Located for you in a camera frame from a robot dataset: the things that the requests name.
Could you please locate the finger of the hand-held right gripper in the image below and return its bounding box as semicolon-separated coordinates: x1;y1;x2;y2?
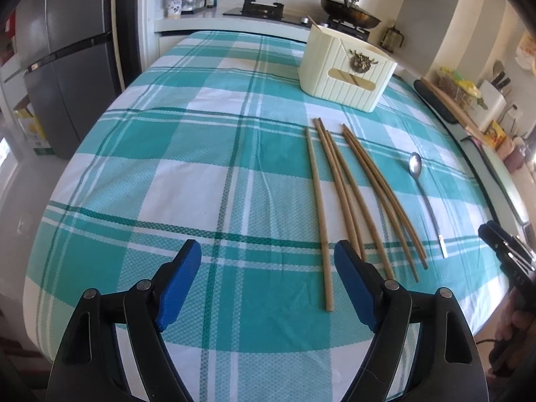
478;226;536;273
486;221;536;260

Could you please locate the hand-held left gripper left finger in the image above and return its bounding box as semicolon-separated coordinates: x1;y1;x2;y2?
46;239;202;402

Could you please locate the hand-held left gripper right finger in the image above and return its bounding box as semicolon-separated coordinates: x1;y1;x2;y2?
334;240;490;402

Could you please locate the metal spoon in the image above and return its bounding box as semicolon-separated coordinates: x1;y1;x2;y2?
407;152;450;259

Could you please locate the cream ribbed utensil container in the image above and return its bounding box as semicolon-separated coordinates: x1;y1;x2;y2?
298;23;398;113

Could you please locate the person's right hand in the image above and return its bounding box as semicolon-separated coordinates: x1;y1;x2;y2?
494;297;536;345

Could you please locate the mauve ceramic pot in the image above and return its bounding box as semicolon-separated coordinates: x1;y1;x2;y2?
502;137;526;172

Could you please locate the yellow red packet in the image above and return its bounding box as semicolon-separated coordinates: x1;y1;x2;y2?
486;121;508;149

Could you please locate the teal plaid tablecloth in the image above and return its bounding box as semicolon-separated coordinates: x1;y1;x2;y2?
23;29;509;402

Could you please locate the white knife block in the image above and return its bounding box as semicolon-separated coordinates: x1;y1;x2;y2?
477;79;512;131

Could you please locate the wooden cutting board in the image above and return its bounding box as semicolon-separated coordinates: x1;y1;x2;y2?
420;76;488;143

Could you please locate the dark padded chair back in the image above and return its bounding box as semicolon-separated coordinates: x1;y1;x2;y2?
413;79;461;125

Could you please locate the yellow green snack packet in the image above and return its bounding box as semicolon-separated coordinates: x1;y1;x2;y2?
440;66;480;97

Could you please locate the yellow cardboard box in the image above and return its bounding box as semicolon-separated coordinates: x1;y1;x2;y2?
12;94;56;156

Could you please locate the glass pitcher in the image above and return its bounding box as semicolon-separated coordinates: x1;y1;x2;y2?
381;26;404;51

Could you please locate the grey refrigerator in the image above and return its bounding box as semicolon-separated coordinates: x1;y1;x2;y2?
0;0;141;160

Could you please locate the dark metal wok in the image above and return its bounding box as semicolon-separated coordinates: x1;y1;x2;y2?
320;0;383;30

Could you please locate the black glass gas cooktop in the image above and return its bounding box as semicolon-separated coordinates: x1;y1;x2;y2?
222;0;371;43

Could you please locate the glass wok lid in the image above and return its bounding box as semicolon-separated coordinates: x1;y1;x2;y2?
322;0;373;13

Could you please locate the wire basket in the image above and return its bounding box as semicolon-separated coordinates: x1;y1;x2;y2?
435;69;486;112

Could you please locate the wall poster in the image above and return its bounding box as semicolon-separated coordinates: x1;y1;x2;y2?
517;33;536;70

